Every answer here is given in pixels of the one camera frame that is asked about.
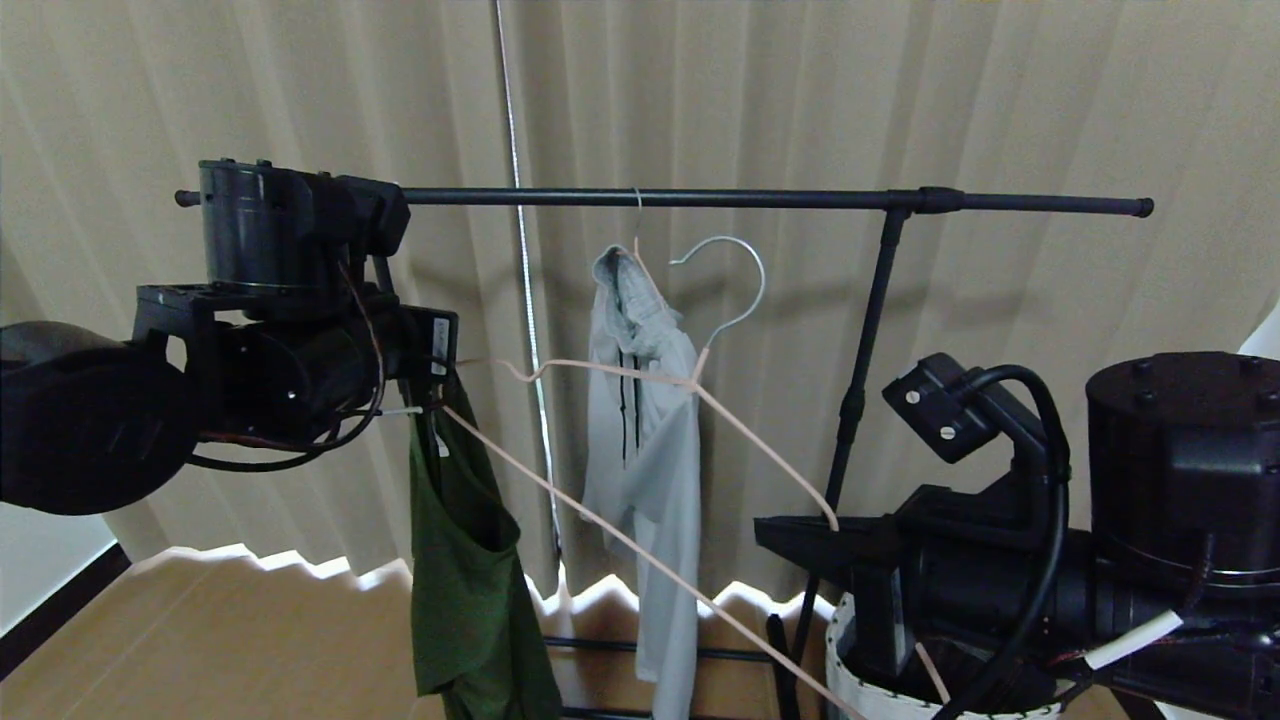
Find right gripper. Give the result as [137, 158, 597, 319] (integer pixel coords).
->
[850, 485, 1280, 720]

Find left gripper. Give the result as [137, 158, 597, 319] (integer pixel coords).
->
[215, 305, 461, 441]

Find green garment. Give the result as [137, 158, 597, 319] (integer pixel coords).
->
[408, 375, 563, 720]

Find pale grey shorts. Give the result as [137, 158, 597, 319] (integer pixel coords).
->
[582, 245, 703, 720]

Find pink clothes hanger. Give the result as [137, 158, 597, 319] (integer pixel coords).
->
[440, 237, 951, 720]
[630, 190, 663, 286]

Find white laundry basket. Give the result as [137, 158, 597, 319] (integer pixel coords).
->
[825, 590, 1066, 720]

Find black clothes rack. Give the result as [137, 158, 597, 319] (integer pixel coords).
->
[175, 185, 1154, 720]

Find beige curtain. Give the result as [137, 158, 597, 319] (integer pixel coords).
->
[0, 0, 1280, 611]

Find black cable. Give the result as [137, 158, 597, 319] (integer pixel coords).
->
[188, 400, 386, 473]
[935, 365, 1071, 720]

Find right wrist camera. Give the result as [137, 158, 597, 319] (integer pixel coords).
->
[882, 352, 1021, 466]

